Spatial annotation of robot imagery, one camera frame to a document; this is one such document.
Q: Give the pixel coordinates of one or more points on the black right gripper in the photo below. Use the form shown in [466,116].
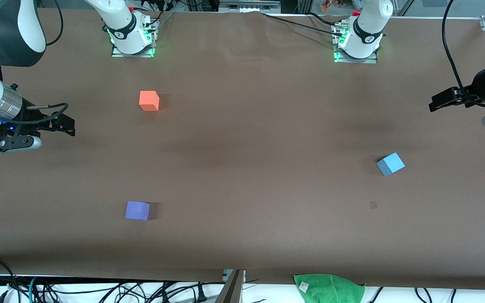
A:
[30,119]

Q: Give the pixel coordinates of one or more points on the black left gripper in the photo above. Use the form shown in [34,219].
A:
[477,89]

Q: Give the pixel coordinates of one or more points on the light blue foam block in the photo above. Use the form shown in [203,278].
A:
[390,164]

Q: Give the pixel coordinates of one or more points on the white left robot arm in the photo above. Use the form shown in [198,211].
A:
[369,25]

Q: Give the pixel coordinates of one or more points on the orange foam block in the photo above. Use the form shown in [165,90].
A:
[149,101]

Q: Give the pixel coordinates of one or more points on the purple foam block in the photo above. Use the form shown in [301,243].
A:
[137,210]

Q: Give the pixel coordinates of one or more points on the brown table cover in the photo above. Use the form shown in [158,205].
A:
[267,210]

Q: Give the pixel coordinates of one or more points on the black power plug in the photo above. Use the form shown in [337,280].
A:
[201,293]

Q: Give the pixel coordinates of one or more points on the green cloth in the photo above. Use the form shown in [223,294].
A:
[331,289]

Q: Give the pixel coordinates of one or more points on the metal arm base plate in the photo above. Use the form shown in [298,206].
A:
[372,60]
[150,46]

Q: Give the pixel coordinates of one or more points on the silver rail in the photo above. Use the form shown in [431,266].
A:
[249,5]

